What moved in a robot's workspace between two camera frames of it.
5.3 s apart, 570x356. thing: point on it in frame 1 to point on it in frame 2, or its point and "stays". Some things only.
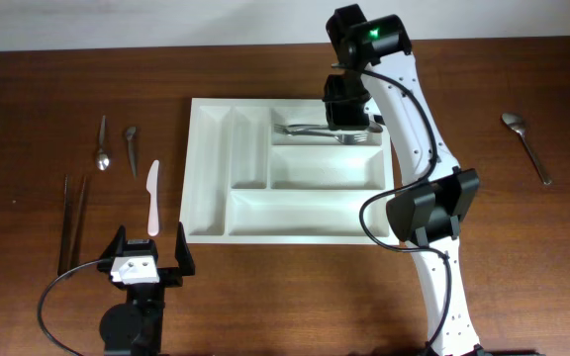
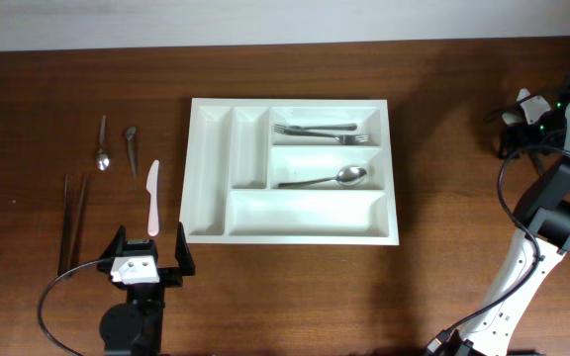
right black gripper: (346, 119) to (508, 148)
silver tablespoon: (372, 127) to (347, 176)
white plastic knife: (152, 189) stays
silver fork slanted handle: (345, 139) stays
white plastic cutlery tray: (270, 171) stays
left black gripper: (169, 276) stays
